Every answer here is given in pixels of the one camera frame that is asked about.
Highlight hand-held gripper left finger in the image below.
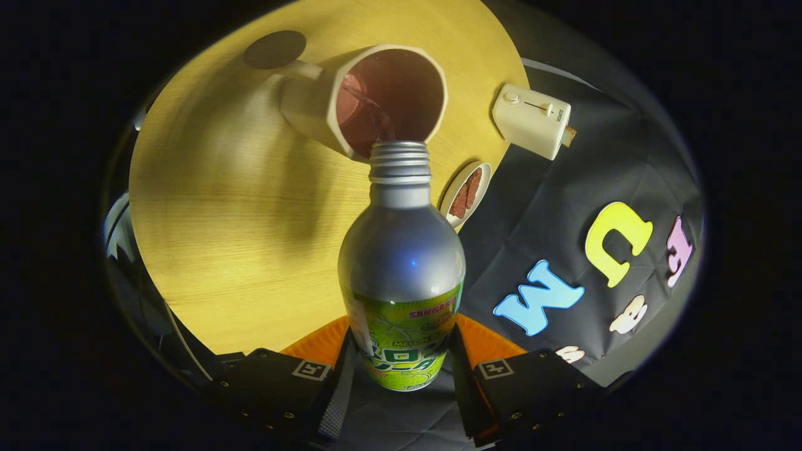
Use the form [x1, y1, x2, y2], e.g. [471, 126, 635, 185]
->
[210, 315, 359, 442]

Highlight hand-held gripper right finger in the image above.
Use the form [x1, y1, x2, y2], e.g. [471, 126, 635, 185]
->
[449, 313, 605, 448]

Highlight silver bottle with green label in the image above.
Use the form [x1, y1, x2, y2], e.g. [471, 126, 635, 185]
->
[337, 141, 466, 392]

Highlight beige cup with handle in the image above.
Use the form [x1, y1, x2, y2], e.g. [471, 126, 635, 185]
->
[243, 30, 449, 165]

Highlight wooden table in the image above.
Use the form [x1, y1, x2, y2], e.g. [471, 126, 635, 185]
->
[128, 0, 530, 356]

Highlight white round plate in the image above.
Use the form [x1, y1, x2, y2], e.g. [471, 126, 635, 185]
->
[440, 162, 492, 228]

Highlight white toaster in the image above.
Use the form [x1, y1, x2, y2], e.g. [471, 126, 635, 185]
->
[492, 83, 572, 161]

